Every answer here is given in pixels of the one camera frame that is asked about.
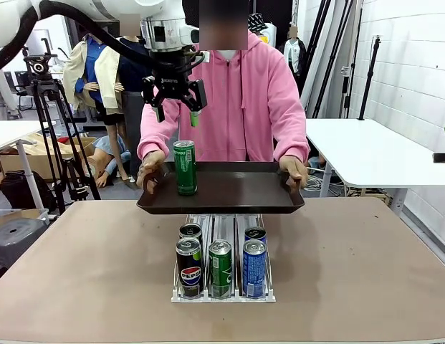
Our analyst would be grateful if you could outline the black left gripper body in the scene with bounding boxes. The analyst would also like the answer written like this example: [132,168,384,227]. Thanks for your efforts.
[150,49,189,100]

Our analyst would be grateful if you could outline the green soda can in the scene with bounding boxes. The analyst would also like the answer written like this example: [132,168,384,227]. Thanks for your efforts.
[172,140,198,197]
[208,239,233,300]

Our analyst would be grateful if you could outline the dark brown serving tray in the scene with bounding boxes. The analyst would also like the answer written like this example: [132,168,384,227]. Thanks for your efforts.
[136,161,306,216]

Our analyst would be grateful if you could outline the blue Pocari can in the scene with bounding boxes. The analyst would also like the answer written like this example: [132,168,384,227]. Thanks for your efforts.
[244,226,267,244]
[242,239,268,298]

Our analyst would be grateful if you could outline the person's left forearm pink sleeve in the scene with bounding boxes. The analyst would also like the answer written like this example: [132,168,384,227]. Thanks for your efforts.
[272,118,311,162]

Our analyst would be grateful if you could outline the person's right forearm pink sleeve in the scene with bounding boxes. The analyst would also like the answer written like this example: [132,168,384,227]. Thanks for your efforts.
[137,103,180,162]

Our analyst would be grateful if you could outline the person in pink hoodie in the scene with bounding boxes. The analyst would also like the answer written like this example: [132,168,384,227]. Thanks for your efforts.
[137,0,311,191]

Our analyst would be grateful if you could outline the person's right hand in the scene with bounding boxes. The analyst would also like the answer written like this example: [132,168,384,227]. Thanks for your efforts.
[135,150,168,191]

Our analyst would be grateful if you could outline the person's left hand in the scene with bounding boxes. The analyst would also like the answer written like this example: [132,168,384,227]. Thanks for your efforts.
[279,156,309,191]

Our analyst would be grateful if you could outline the mannequin with navy top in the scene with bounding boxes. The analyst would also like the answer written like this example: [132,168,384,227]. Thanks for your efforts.
[94,14,166,180]

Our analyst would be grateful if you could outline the mannequin with black hat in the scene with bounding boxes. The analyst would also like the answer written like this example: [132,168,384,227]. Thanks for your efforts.
[62,32,132,182]

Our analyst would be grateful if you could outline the crouching figure in blue shirt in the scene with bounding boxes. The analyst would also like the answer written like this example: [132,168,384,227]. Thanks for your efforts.
[82,135,132,189]

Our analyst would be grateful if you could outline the white table with light stand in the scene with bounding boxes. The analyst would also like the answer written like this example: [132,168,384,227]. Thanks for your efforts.
[305,118,445,218]

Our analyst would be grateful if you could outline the black light stand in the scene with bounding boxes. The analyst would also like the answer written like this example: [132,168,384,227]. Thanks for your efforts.
[357,34,383,121]

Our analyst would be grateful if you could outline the black white patterned hat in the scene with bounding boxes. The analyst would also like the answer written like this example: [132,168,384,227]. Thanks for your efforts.
[247,12,269,35]

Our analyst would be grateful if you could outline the black leaning pole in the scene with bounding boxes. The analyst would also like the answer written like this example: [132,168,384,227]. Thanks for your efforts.
[342,0,363,119]
[301,0,333,119]

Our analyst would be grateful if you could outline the black Pepsi can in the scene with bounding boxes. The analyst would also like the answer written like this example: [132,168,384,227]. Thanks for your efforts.
[176,236,204,299]
[178,222,204,248]

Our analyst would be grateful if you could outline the brown cardboard box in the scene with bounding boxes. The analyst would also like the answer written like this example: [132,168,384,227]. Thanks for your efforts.
[0,132,97,180]

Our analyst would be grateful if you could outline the white table with cardboard box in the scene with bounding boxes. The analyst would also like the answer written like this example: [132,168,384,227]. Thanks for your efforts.
[0,120,57,211]

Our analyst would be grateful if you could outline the grey hanging garment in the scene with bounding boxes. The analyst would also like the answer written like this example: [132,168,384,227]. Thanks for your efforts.
[0,67,19,121]

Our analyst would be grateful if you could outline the black bag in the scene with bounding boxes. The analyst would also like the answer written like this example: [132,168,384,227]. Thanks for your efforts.
[0,170,58,212]

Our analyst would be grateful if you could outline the white can dispenser rack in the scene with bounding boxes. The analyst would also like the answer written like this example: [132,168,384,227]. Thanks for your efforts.
[171,214,277,304]

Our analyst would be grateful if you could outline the grey plastic stool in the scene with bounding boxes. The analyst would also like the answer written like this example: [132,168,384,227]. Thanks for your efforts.
[0,217,49,269]

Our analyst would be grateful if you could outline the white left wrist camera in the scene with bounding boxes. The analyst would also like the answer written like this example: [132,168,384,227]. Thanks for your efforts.
[178,24,201,47]

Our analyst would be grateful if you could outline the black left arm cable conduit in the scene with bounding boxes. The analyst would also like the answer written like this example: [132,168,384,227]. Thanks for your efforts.
[0,0,162,78]

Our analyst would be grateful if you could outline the black camera tripod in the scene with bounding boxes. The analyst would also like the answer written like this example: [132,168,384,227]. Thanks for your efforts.
[17,37,101,216]

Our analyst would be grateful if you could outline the white floor cables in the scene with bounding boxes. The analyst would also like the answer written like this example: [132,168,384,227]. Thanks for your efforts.
[302,168,348,193]

